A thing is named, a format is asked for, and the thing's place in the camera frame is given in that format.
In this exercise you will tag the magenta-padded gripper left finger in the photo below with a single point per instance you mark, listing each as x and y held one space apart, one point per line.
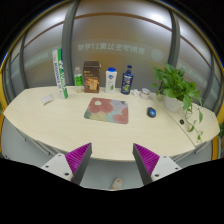
77 159

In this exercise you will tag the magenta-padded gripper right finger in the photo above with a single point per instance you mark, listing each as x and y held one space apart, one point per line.
146 159

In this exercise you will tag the blue computer mouse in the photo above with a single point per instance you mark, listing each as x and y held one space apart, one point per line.
151 112

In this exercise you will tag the floral print mouse pad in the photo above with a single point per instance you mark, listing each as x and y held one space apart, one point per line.
106 110

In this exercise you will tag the small black desk socket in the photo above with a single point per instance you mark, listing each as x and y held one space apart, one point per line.
181 121

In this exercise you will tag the small jar with white lid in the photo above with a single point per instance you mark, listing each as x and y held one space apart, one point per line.
145 94

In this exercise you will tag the small white patterned packet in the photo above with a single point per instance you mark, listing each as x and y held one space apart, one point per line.
47 99

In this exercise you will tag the crumpled white tissue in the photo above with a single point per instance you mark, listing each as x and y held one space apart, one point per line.
135 92

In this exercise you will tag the green plant in white pot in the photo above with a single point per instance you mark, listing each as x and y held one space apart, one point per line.
175 87

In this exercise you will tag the clear bottle with green label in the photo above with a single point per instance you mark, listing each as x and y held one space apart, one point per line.
78 81

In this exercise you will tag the dark blue pump bottle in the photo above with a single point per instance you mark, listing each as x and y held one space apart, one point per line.
127 81

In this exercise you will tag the brown carton box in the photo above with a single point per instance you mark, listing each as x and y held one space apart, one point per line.
91 77

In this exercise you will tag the white bottle with blue cap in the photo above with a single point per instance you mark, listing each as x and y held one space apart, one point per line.
110 81

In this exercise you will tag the white green shuttlecock tube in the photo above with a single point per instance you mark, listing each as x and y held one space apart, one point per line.
60 73

